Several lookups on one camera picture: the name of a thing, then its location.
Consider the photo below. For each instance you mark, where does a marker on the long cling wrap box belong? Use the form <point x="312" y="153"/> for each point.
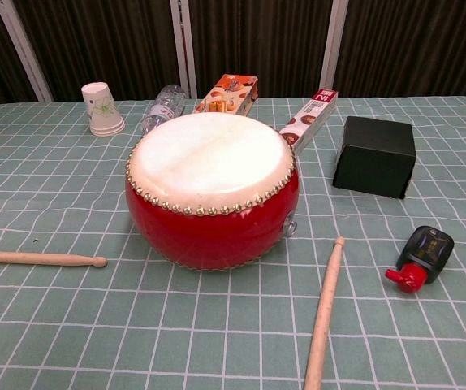
<point x="310" y="114"/>

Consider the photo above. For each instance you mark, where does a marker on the clear plastic water bottle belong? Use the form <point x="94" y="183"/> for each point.
<point x="164" y="106"/>

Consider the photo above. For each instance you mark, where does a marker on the red drum with white skin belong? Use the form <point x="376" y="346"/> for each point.
<point x="208" y="227"/>

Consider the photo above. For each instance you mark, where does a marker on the green checked tablecloth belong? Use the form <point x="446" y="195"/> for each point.
<point x="54" y="325"/>

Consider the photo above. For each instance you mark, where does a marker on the white partition frame post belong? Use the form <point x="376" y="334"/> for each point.
<point x="26" y="53"/>
<point x="184" y="48"/>
<point x="332" y="44"/>

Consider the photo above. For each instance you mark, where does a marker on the white paper cup stack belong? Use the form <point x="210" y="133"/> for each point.
<point x="101" y="111"/>

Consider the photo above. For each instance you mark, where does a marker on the wooden drumstick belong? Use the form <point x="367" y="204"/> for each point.
<point x="326" y="300"/>
<point x="34" y="257"/>

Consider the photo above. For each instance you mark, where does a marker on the black cardboard box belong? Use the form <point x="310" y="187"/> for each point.
<point x="373" y="158"/>

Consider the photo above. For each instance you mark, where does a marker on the black bottle with red cap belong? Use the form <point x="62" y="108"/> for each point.
<point x="425" y="252"/>

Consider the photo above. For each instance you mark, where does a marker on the orange snack box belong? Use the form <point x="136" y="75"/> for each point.
<point x="225" y="96"/>

